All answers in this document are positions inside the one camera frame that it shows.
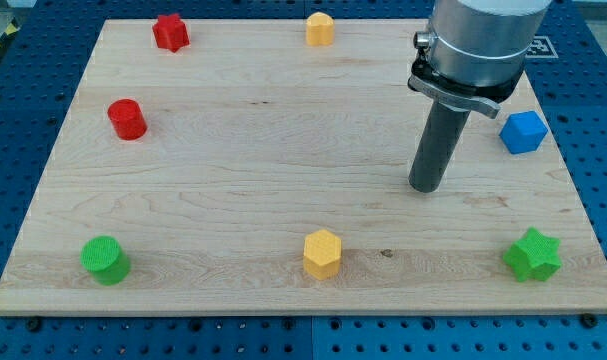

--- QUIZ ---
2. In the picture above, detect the yellow heart block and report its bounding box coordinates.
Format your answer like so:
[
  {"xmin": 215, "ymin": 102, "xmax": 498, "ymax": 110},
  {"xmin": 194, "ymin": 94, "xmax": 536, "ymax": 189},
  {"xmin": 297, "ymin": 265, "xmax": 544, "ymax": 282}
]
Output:
[{"xmin": 306, "ymin": 12, "xmax": 334, "ymax": 46}]

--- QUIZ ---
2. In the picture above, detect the red cylinder block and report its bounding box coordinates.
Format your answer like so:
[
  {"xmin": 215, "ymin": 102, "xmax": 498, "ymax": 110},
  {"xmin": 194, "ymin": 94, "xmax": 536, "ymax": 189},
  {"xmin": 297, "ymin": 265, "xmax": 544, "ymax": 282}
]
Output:
[{"xmin": 107, "ymin": 98, "xmax": 147, "ymax": 140}]

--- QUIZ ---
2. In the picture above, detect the wooden board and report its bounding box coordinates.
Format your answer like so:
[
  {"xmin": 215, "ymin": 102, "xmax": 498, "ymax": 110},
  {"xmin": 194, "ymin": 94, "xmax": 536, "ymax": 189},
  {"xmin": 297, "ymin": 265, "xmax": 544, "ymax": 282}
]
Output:
[{"xmin": 0, "ymin": 19, "xmax": 607, "ymax": 317}]

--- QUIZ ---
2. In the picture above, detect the yellow hexagon block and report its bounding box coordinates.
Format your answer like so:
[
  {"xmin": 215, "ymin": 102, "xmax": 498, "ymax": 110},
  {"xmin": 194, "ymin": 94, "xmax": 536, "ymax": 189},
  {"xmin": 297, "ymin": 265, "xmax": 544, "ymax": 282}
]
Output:
[{"xmin": 303, "ymin": 229, "xmax": 342, "ymax": 280}]

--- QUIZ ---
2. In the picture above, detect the black white fiducial marker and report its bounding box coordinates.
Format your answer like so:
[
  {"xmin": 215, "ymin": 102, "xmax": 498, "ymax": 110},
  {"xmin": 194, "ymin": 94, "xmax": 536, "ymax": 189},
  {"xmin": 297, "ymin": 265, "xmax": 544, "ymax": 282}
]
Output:
[{"xmin": 526, "ymin": 35, "xmax": 558, "ymax": 59}]

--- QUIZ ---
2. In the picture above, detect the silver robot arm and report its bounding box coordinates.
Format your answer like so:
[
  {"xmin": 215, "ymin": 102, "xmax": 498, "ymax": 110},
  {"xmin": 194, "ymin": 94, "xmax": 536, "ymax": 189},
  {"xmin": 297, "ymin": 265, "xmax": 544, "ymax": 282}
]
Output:
[{"xmin": 408, "ymin": 0, "xmax": 551, "ymax": 118}]

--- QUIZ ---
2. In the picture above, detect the green star block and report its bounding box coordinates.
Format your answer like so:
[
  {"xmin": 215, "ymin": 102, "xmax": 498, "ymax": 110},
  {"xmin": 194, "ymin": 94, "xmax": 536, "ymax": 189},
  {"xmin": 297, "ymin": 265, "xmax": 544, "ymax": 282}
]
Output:
[{"xmin": 503, "ymin": 227, "xmax": 563, "ymax": 282}]

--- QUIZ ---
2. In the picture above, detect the red star block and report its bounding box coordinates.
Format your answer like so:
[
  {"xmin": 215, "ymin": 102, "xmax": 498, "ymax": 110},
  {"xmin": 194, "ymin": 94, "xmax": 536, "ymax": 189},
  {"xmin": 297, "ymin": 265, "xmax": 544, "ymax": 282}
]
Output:
[{"xmin": 152, "ymin": 13, "xmax": 190, "ymax": 52}]

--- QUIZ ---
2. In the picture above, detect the blue cube block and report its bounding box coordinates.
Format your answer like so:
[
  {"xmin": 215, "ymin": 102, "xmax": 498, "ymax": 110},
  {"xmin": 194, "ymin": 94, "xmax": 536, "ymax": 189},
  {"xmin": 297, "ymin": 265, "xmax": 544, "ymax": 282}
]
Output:
[{"xmin": 499, "ymin": 111, "xmax": 548, "ymax": 155}]

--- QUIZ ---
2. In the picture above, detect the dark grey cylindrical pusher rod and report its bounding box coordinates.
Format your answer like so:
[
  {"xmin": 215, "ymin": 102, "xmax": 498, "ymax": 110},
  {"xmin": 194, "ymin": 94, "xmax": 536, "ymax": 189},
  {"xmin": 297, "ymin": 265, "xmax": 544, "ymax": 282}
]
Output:
[{"xmin": 408, "ymin": 102, "xmax": 470, "ymax": 193}]

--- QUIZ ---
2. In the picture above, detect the green cylinder block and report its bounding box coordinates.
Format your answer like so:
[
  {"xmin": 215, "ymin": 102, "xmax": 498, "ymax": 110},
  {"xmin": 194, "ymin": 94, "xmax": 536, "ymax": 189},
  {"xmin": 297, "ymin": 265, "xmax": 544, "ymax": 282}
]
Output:
[{"xmin": 80, "ymin": 235, "xmax": 131, "ymax": 286}]

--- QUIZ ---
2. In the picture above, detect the black yellow hazard tape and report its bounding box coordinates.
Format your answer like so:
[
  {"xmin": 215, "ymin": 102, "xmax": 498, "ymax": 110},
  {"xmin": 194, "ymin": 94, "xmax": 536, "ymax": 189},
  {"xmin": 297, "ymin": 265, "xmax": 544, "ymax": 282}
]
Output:
[{"xmin": 0, "ymin": 18, "xmax": 20, "ymax": 62}]

